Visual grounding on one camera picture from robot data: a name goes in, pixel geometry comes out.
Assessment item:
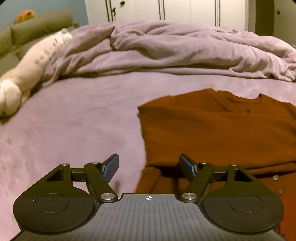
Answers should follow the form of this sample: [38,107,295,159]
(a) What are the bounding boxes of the lilac fleece bed sheet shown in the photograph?
[1,72,295,240]

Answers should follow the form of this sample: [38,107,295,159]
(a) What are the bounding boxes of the white plush toy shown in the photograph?
[1,28,72,116]

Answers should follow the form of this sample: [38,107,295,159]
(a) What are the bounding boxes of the dark door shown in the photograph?
[255,0,274,36]

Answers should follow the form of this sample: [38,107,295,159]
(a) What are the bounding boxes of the green padded headboard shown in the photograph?
[1,9,79,75]

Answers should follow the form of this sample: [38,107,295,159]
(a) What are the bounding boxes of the crumpled lilac duvet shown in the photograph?
[42,21,295,85]

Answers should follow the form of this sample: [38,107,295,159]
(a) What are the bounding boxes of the rust brown knit cardigan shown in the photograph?
[136,89,295,240]

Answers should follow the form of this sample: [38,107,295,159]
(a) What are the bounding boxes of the white wardrobe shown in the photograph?
[85,0,248,31]

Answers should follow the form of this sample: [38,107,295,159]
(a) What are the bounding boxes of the orange plush toy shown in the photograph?
[14,9,36,24]

